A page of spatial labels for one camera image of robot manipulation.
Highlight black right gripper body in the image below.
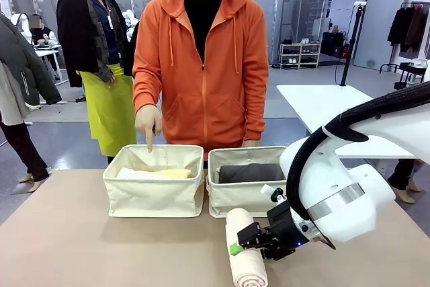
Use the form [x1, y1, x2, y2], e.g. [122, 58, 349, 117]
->
[263, 201, 308, 261]

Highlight pale pink towel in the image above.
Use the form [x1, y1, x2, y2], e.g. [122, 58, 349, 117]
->
[224, 208, 269, 287]

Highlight pale yellow towel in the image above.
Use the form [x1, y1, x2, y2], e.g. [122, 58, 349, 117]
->
[147, 168, 196, 179]

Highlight white towel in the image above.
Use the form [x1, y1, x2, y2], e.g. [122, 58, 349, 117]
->
[116, 167, 159, 179]

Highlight person's left forearm orange sleeve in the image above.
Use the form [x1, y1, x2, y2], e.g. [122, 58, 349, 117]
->
[243, 65, 269, 143]

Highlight person's right forearm orange sleeve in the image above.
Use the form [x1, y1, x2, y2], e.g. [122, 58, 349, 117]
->
[132, 61, 165, 113]

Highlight person's right hand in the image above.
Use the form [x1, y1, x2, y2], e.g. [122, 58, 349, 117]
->
[134, 105, 164, 154]

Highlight beige fabric storage basket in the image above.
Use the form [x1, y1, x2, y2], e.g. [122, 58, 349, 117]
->
[206, 145, 290, 218]
[102, 145, 205, 218]

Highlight dark grey folded towel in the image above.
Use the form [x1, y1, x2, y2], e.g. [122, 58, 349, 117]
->
[218, 163, 286, 184]

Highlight person in dark trousers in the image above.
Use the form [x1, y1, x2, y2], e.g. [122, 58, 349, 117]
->
[388, 159, 427, 204]

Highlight white table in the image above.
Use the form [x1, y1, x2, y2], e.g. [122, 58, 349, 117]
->
[275, 83, 417, 160]

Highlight person in orange hoodie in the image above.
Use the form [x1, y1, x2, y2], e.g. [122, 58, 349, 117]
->
[132, 0, 269, 152]

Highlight wooden shoe rack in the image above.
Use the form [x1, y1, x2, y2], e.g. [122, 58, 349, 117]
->
[279, 42, 322, 69]

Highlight person with lime apron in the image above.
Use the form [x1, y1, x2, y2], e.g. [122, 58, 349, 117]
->
[56, 0, 138, 163]

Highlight black bags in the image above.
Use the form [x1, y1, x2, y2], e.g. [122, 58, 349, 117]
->
[321, 30, 347, 58]

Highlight black tripod pole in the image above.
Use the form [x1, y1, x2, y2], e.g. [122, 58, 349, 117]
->
[339, 1, 367, 87]

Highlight black side table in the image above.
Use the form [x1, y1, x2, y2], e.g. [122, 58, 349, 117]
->
[379, 61, 427, 90]

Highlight clothes rack with dark coats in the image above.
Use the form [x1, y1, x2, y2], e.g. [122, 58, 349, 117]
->
[387, 1, 430, 63]

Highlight white desk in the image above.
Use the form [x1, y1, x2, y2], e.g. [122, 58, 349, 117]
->
[33, 44, 63, 81]

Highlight person in dark green puffer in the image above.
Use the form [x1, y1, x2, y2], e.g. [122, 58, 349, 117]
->
[0, 11, 63, 194]

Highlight seated person at desk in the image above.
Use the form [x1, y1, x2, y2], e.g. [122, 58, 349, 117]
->
[29, 13, 54, 46]

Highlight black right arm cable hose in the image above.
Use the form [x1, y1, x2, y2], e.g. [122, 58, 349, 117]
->
[285, 81, 430, 220]

